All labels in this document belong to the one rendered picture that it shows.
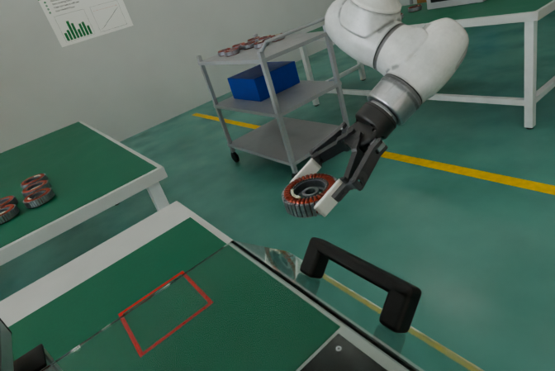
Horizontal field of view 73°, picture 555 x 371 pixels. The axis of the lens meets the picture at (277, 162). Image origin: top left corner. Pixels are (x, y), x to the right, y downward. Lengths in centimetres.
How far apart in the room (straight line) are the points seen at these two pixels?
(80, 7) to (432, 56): 490
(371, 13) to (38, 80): 474
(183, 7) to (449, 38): 517
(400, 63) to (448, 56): 8
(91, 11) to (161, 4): 89
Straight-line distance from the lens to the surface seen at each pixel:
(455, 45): 77
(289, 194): 72
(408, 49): 76
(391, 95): 72
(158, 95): 555
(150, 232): 117
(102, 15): 541
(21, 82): 525
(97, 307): 100
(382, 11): 79
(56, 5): 534
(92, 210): 159
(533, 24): 274
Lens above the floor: 128
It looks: 25 degrees down
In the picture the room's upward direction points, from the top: 17 degrees counter-clockwise
